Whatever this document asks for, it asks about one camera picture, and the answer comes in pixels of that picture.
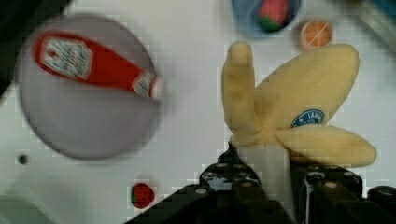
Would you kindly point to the purple round plate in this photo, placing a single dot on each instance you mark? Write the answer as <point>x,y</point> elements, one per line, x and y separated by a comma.
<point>79,120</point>

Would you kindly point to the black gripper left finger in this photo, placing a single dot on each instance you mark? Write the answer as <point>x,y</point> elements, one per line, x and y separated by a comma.
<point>246,185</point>

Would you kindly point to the red ketchup bottle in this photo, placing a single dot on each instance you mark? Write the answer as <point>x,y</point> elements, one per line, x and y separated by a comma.
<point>87,61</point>

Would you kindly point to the plush strawberry in bowl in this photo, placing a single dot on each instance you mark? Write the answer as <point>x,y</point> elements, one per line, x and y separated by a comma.
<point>272,14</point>

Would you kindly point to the blue bowl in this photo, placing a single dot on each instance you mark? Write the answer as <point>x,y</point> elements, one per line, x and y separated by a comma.
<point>246,15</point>

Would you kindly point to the orange slice toy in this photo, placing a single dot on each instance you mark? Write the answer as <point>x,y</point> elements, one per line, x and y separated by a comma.
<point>315,34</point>

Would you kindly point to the plush peeled banana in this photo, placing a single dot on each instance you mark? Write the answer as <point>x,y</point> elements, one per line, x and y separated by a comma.
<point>285,118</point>

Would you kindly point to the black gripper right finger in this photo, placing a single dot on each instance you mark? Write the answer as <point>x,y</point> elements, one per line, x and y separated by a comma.
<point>334,195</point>

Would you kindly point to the small red strawberry toy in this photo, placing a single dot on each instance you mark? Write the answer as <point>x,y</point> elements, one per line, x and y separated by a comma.
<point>142,195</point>

